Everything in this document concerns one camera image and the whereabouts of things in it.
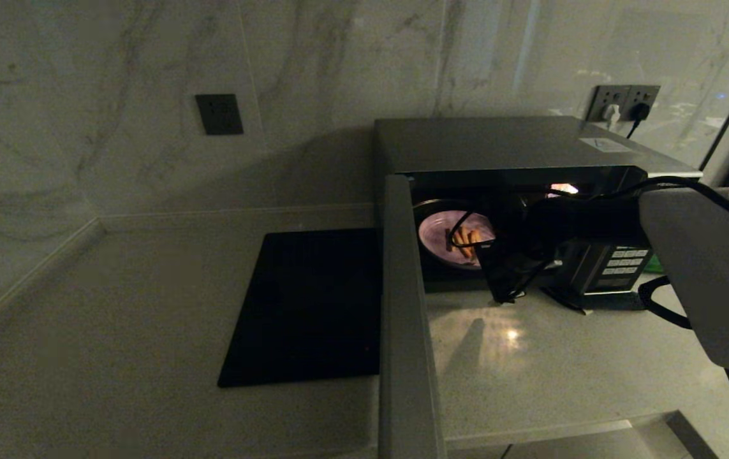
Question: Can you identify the purple round plate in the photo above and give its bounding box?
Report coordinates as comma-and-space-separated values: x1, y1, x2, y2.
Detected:
418, 210, 497, 270

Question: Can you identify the black glass microwave door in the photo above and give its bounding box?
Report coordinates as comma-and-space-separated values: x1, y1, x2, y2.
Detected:
377, 173, 448, 459

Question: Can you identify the silver black microwave oven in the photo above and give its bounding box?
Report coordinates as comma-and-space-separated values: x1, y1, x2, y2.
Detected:
374, 116, 703, 300

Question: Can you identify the black glass induction cooktop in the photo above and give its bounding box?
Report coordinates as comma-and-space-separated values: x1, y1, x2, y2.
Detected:
217, 228, 383, 389

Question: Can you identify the black plug with cable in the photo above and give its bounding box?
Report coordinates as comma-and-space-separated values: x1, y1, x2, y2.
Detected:
625, 101, 652, 140

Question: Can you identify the double grey wall socket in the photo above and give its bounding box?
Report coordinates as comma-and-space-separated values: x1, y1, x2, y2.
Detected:
586, 84, 661, 124

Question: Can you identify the single black wall socket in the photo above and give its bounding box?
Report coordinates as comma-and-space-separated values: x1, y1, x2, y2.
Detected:
195, 94, 245, 136

